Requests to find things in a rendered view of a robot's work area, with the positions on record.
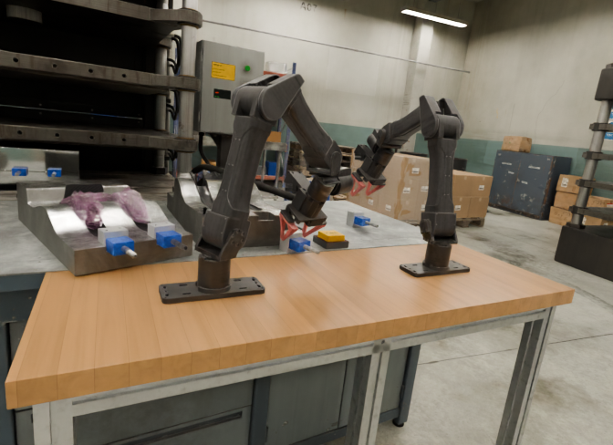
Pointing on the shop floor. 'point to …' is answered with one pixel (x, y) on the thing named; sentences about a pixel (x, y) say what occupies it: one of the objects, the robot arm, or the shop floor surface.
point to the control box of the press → (221, 90)
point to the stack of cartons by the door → (567, 190)
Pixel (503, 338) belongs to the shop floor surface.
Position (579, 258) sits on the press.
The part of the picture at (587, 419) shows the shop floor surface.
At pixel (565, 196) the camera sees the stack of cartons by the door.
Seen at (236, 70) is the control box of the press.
